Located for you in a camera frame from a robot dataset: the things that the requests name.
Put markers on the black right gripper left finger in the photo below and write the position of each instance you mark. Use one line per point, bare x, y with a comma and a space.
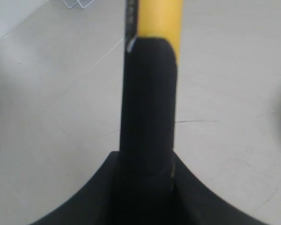
89, 206

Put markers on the yellow black claw hammer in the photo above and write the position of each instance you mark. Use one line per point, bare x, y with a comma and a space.
151, 57

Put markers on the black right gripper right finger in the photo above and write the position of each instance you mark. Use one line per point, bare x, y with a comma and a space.
194, 204

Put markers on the white wire mesh rack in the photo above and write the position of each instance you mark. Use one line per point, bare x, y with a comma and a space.
82, 3

